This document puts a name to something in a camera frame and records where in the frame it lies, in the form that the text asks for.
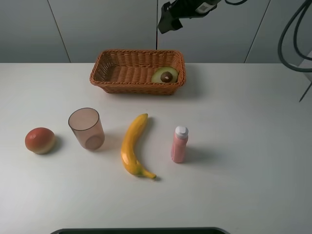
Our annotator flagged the brown wicker basket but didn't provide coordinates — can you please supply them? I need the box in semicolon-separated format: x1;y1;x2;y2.
90;49;186;95

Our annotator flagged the dark tray edge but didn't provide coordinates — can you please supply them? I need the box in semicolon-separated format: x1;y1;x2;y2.
52;227;229;234

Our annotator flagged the halved avocado with pit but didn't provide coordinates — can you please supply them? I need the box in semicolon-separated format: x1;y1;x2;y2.
151;66;179;83

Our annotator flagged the translucent brown plastic cup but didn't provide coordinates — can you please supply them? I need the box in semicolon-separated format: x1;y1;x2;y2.
68;107;105;151

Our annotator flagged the pink bottle with white cap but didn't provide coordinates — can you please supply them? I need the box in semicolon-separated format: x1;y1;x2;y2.
171;126;189;163

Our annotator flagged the red orange round fruit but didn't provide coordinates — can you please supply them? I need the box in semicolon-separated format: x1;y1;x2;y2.
25;127;56;155

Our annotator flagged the yellow banana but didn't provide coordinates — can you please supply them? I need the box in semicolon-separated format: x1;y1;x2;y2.
120;114;156;179

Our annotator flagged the grey thick cable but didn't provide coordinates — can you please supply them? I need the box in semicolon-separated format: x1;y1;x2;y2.
278;0;312;73

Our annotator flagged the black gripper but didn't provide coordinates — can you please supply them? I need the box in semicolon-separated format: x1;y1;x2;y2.
157;0;220;34

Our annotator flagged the thin black cable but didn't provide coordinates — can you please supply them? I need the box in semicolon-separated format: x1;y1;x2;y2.
299;81;312;102

